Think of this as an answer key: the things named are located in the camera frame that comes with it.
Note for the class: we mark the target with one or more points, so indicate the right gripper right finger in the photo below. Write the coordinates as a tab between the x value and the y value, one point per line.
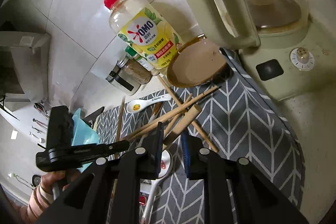
190	147

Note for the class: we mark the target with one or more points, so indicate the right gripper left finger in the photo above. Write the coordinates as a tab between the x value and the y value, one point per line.
155	151

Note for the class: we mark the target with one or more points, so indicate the white red pattern ceramic spoon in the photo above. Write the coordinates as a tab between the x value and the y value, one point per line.
166	167

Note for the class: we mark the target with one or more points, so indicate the thick wooden handle utensil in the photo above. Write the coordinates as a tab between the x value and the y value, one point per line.
183	124

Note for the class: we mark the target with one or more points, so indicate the white duck ceramic spoon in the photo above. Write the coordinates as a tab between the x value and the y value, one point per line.
136	106

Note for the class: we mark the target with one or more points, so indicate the pink left sleeve forearm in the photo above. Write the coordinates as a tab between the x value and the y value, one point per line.
40	199

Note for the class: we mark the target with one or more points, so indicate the person's left hand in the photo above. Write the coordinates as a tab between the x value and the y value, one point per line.
48	179

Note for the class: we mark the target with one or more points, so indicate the wooden chopstick dark tip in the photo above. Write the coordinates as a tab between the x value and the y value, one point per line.
150	126

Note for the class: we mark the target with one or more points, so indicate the wooden chopstick at left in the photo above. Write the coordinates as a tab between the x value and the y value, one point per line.
120	117

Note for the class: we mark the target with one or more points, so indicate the grey chevron table mat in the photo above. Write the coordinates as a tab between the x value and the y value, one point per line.
241	121

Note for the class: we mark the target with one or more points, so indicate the steel and black canister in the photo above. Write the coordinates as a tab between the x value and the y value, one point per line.
121	80

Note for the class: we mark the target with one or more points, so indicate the glass jar brown spice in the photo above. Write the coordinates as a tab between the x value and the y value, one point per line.
135	70

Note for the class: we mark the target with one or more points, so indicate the green cap spice bottle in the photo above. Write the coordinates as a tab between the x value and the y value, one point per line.
141	60

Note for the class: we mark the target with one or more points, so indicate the grey range hood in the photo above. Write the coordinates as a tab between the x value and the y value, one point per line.
24	66

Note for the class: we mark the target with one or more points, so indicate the yellow OMO detergent bottle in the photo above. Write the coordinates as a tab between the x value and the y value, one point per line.
145	30

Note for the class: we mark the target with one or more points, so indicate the green electric kettle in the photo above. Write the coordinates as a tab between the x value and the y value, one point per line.
282	48

